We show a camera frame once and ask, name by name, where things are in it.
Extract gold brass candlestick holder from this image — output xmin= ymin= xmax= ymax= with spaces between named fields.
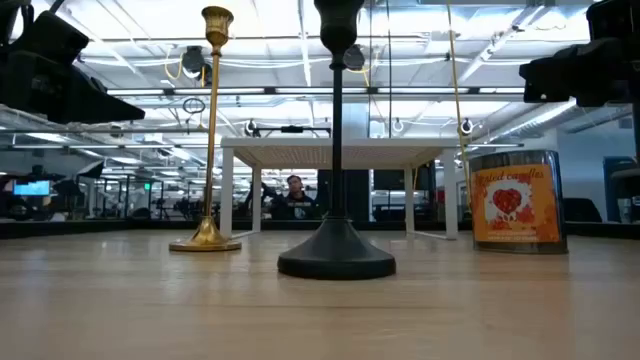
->
xmin=168 ymin=5 xmax=243 ymax=253

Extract dark office chair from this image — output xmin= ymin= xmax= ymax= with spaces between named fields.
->
xmin=602 ymin=155 xmax=640 ymax=224

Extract long ceiling light bar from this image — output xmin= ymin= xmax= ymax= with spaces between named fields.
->
xmin=106 ymin=86 xmax=526 ymax=97

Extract hanging black cable reel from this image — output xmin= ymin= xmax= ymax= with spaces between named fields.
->
xmin=181 ymin=45 xmax=214 ymax=86
xmin=344 ymin=43 xmax=366 ymax=71

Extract person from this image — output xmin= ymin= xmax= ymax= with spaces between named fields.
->
xmin=269 ymin=174 xmax=319 ymax=221

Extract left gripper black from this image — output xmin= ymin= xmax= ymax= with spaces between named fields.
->
xmin=0 ymin=12 xmax=146 ymax=125

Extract black metal candlestick holder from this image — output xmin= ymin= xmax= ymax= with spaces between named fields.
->
xmin=277 ymin=0 xmax=397 ymax=281

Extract yellow slanted rod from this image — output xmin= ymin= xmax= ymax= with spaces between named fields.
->
xmin=446 ymin=0 xmax=474 ymax=206

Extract lit computer monitor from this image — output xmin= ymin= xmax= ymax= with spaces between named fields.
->
xmin=13 ymin=179 xmax=51 ymax=197

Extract white perforated metal rack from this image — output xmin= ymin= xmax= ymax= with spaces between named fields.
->
xmin=219 ymin=137 xmax=460 ymax=241

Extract black horizontal overhead bar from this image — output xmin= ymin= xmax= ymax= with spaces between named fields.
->
xmin=257 ymin=124 xmax=332 ymax=136

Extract black aluminium table frame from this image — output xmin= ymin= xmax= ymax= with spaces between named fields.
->
xmin=0 ymin=218 xmax=640 ymax=239

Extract silver candle tin orange label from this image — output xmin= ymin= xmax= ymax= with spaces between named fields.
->
xmin=468 ymin=148 xmax=570 ymax=255

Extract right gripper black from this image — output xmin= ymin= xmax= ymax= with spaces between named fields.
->
xmin=518 ymin=37 xmax=640 ymax=108

